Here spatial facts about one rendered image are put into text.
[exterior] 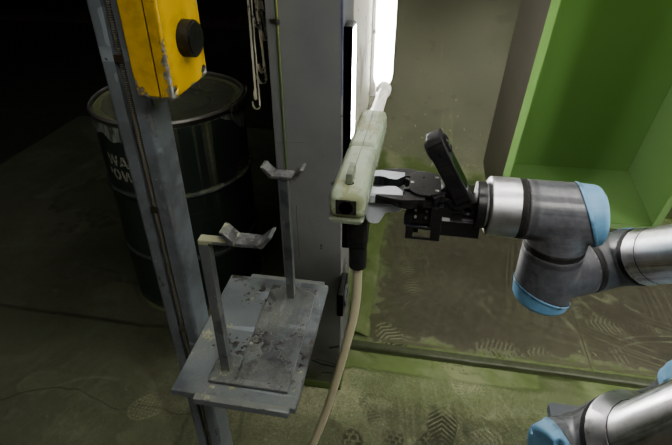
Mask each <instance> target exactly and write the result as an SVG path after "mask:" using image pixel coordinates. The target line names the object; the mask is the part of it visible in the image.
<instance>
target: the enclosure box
mask: <svg viewBox="0 0 672 445"><path fill-rule="evenodd" d="M483 164H484V172H485V179H486V182H487V180H488V178H489V177H490V176H501V177H514V178H523V179H537V180H550V181H563V182H575V181H578V182H580V183H585V184H594V185H597V186H599V187H601V188H602V189H603V190H604V192H605V194H606V196H607V198H608V202H609V206H610V228H613V229H622V228H641V227H646V228H650V227H656V226H660V225H661V223H662V222H663V220H664V219H665V217H666V215H667V214H668V212H669V211H670V209H671V207H672V0H521V3H520V7H519V11H518V16H517V20H516V24H515V28H514V33H513V37H512V41H511V45H510V50H509V54H508V58H507V62H506V67H505V71H504V75H503V79H502V83H501V88H500V92H499V96H498V100H497V105H496V109H495V113H494V117H493V122H492V126H491V130H490V134H489V139H488V143H487V147H486V151H485V156H484V160H483Z"/></svg>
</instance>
